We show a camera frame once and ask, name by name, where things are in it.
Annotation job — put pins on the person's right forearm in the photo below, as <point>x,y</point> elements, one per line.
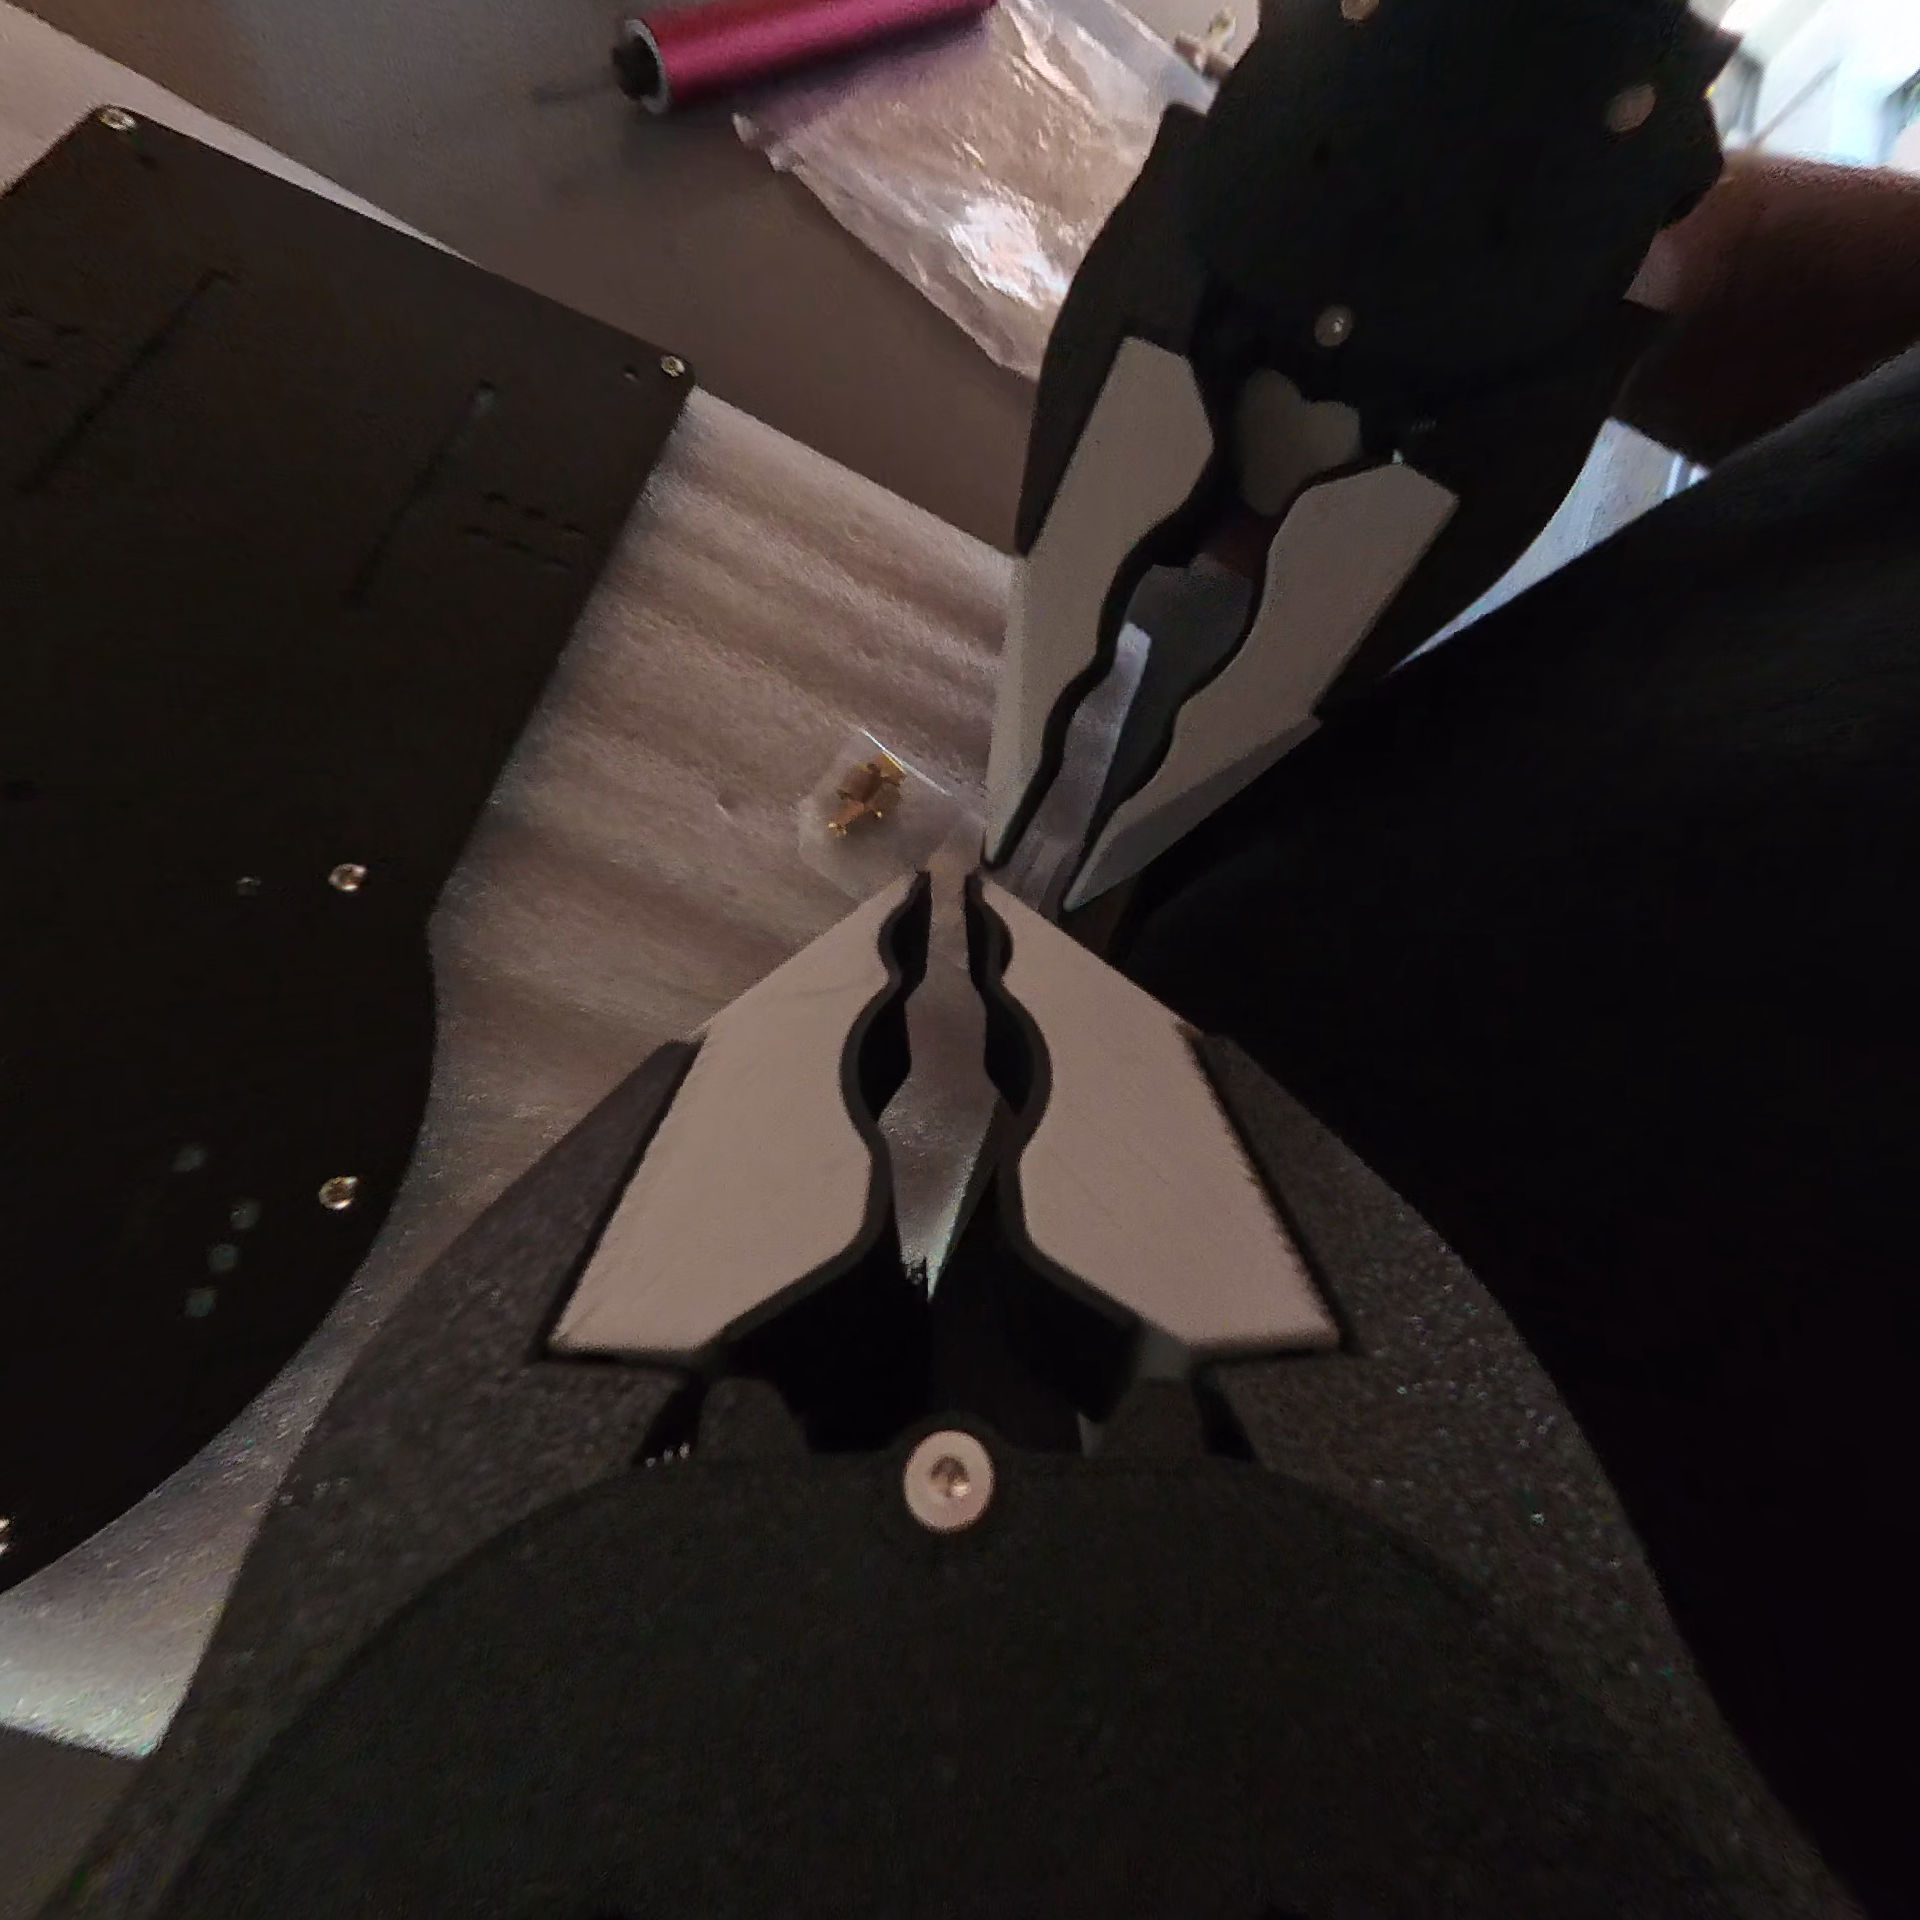
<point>1799,285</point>

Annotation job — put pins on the person's black shirt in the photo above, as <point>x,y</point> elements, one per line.
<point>1576,1050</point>

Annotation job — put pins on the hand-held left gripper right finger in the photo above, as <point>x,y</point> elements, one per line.
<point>1172,1201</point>

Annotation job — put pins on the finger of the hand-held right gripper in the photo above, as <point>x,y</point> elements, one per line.
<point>1088,557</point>
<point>1335,599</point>

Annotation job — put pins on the red metal tube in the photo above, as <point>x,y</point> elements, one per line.
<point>781,31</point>

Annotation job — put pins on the black metal base plate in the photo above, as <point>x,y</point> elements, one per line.
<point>225,675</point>

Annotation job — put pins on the white foam sheet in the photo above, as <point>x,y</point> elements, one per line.
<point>674,630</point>

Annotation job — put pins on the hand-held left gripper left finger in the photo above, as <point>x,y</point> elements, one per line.
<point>721,1201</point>

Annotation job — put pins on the crumpled translucent plastic bag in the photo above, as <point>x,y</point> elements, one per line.
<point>960,211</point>

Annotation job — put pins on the clear bag of brass standoffs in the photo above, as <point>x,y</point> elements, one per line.
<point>869,797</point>

